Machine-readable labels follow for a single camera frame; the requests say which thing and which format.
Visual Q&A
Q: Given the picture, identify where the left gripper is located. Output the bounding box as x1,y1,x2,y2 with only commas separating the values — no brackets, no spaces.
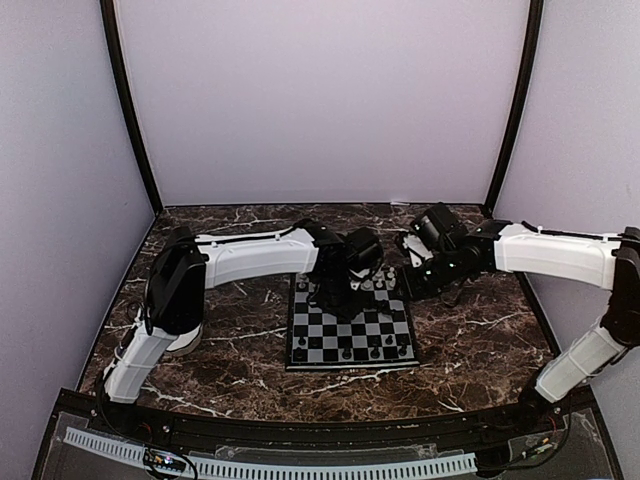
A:
311,272,369,322

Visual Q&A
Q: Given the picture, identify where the black white chessboard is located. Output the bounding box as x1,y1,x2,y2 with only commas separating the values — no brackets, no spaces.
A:
285,267,419,372

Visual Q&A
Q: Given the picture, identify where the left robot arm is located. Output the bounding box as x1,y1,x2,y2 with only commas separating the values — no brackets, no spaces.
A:
96,219,383,436

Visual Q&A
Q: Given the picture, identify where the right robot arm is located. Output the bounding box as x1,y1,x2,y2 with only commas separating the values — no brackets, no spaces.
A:
398,218,639,434

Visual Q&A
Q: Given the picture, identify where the white knight b-file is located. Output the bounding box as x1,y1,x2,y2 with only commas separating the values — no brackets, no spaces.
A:
374,270,385,284

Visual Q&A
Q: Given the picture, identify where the white rook a-file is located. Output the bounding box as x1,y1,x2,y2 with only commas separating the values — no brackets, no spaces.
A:
387,267,397,285

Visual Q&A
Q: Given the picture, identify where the white scalloped bowl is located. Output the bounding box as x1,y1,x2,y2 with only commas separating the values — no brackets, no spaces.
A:
166,325,203,357

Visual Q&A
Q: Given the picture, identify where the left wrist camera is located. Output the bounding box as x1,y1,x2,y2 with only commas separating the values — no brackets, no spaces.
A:
344,227,384,277

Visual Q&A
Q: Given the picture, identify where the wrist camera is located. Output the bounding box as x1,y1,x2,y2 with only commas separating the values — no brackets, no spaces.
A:
344,227,384,277
410,202,468,252

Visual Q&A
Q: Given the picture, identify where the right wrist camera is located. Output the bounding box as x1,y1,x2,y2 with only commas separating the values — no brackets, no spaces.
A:
410,202,468,252

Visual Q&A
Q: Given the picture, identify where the black front rail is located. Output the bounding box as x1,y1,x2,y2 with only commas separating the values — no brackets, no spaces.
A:
54,389,570,451

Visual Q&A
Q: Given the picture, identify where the right black frame post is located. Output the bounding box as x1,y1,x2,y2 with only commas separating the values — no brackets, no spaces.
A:
482,0,545,217

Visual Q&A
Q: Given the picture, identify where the black frame post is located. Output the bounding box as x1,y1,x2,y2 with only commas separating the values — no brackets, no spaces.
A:
99,0,164,215
482,0,545,217

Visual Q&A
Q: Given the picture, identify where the white perforated cable tray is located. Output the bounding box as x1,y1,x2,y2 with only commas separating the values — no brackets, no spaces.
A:
63,427,477,479

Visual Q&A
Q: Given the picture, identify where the left black frame post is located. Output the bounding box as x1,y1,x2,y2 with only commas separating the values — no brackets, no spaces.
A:
99,0,164,215

